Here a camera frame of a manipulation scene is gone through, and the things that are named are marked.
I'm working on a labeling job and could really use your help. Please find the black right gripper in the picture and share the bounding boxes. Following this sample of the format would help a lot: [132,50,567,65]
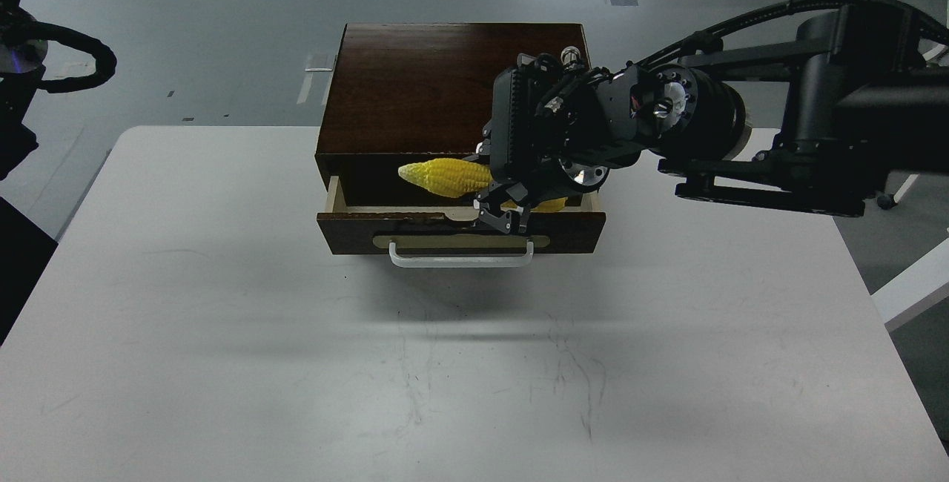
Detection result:
[462,47,660,235]

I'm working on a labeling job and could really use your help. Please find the yellow corn cob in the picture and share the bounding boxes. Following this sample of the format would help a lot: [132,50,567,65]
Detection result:
[397,157,570,214]

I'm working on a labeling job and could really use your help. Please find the white drawer handle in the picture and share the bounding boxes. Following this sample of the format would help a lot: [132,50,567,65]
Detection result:
[388,241,535,268]

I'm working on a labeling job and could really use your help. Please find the dark wooden drawer front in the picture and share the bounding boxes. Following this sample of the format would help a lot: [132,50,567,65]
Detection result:
[316,176,606,256]

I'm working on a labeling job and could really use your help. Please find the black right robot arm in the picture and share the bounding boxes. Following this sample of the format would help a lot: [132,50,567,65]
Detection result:
[474,0,948,234]

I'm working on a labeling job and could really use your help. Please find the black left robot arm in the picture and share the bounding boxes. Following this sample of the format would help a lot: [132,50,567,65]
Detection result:
[1,0,116,178]

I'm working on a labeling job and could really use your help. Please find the dark wooden drawer cabinet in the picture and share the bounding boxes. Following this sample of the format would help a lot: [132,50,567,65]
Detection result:
[315,22,587,206]

